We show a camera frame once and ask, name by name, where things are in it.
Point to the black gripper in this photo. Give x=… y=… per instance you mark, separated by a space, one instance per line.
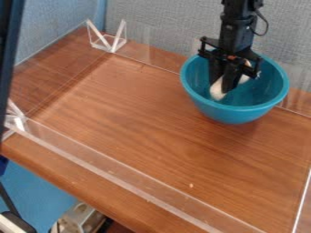
x=229 y=52

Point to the white brown toy mushroom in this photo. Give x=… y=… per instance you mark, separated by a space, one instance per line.
x=217 y=87

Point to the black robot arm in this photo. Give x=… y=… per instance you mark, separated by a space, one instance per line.
x=242 y=7

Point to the blue plastic bowl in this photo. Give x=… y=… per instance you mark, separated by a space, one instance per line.
x=249 y=102

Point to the clear acrylic front barrier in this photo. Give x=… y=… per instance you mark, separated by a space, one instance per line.
x=141 y=202

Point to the white power strip below table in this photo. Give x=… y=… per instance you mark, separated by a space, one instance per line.
x=81 y=219

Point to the clear acrylic corner bracket left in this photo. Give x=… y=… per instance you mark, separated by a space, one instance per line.
x=15 y=119

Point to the dark blue foreground post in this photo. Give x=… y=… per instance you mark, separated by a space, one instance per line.
x=11 y=14

